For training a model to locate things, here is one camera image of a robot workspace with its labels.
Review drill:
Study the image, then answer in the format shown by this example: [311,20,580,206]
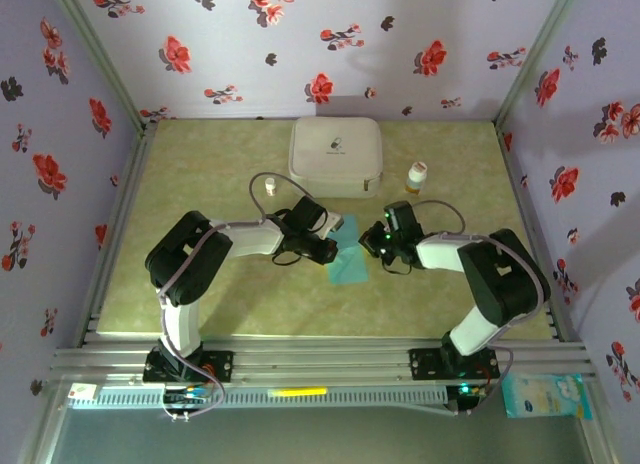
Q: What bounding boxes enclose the teal cloth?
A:
[324,213,372,286]

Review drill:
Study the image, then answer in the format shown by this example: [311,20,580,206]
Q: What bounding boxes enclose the amber bottle with white cap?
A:
[404,161,429,195]

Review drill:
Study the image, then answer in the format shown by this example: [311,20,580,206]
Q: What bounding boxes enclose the white zippered pouch case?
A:
[288,116,385,200]

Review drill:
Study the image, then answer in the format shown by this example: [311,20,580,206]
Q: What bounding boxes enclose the yellow pen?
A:
[268,386,329,398]

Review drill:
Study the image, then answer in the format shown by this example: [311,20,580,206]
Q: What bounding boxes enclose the black controller board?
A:
[160,383,214,423]
[446,381,490,418]

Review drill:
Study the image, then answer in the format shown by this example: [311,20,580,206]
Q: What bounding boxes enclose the blue wet wipes packet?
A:
[501,372,594,421]

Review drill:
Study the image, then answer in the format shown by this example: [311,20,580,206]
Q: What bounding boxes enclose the small white label box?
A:
[68,382,100,404]

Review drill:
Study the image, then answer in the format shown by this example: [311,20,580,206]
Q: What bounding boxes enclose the grey right arm cable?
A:
[412,198,551,416]

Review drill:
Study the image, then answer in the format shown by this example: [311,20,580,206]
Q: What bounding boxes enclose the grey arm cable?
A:
[412,198,551,416]
[156,171,317,423]

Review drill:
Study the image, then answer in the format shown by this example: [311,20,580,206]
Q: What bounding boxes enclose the grey left arm cable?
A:
[156,171,317,423]

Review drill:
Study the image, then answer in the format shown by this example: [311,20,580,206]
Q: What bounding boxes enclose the long aluminium frame rail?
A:
[49,336,599,385]

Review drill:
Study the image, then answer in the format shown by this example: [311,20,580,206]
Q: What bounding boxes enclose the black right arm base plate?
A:
[408,347,501,381]

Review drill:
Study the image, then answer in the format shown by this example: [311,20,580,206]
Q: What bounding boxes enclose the aluminium side rail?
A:
[494,121,576,343]
[74,121,157,348]

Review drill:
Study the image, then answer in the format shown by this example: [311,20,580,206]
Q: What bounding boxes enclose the grey slotted cable duct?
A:
[67,386,449,410]

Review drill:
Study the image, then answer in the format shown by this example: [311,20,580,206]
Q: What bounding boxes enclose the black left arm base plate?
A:
[143,350,235,384]

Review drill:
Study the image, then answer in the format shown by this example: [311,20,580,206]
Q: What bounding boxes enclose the aluminium corner post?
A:
[46,0,154,133]
[493,0,585,130]

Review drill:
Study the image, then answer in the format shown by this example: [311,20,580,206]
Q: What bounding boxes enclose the aluminium frame leg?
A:
[17,378,71,464]
[579,378,621,464]

